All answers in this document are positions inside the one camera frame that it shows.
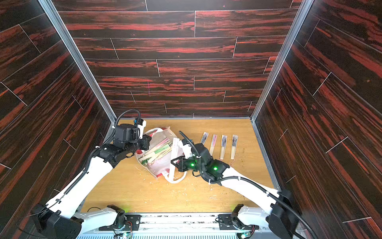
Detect folding fan pink tassel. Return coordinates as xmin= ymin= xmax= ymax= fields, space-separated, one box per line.
xmin=209 ymin=134 xmax=217 ymax=156

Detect fans inside tote bag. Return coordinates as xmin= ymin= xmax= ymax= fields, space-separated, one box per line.
xmin=138 ymin=138 xmax=173 ymax=165

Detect folding fan dark blue print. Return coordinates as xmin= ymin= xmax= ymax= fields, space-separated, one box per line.
xmin=230 ymin=134 xmax=238 ymax=160

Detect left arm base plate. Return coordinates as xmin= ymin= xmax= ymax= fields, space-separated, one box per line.
xmin=98 ymin=214 xmax=141 ymax=232

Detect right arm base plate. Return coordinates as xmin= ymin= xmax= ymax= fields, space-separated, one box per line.
xmin=215 ymin=214 xmax=259 ymax=231

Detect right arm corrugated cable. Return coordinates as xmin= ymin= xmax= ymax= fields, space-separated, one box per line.
xmin=178 ymin=130 xmax=320 ymax=239

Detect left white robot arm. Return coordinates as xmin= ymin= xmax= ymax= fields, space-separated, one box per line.
xmin=31 ymin=119 xmax=151 ymax=239

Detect folding fan purple print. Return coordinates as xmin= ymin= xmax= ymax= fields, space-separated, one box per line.
xmin=220 ymin=135 xmax=227 ymax=160

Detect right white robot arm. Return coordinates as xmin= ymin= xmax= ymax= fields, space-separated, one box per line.
xmin=171 ymin=139 xmax=299 ymax=239

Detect folding fan grey print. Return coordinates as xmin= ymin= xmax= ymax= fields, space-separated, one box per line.
xmin=200 ymin=132 xmax=209 ymax=144

